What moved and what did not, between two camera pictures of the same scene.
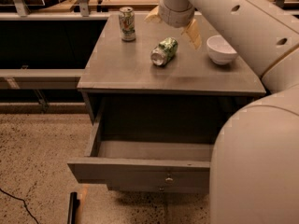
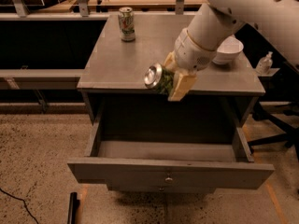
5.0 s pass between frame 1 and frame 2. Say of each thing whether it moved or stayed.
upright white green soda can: stayed
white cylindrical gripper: moved
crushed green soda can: moved
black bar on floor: stayed
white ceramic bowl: stayed
